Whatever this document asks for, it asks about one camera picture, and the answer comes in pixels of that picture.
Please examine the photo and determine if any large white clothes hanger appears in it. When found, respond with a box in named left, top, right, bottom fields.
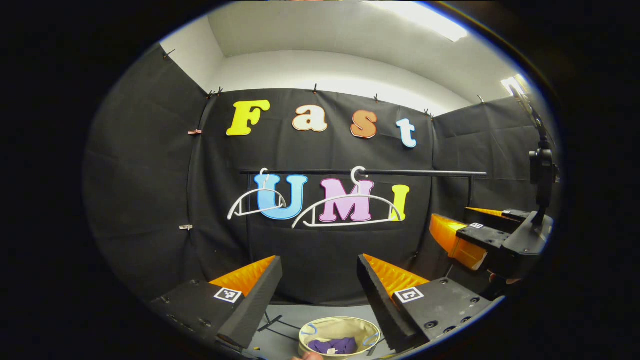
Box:
left=291, top=166, right=403, bottom=229

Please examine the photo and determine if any small ceiling light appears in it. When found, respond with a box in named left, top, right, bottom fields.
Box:
left=501, top=74, right=532, bottom=97

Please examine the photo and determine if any purple corduroy jacket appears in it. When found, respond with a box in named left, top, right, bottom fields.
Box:
left=307, top=337, right=358, bottom=356

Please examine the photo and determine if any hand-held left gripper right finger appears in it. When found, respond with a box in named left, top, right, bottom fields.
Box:
left=356, top=254, right=503, bottom=355

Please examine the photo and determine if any beige round laundry hamper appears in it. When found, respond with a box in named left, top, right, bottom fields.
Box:
left=298, top=316, right=382, bottom=358

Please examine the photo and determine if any black clothes rack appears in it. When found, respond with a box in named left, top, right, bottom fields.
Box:
left=239, top=169, right=488, bottom=357

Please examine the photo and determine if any black backdrop cloth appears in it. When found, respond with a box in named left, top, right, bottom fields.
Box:
left=82, top=42, right=561, bottom=307

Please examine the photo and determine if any small white clothes hanger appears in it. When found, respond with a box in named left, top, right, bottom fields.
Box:
left=227, top=168, right=288, bottom=221

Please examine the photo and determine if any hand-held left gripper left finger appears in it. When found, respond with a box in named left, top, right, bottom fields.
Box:
left=147, top=256, right=284, bottom=353

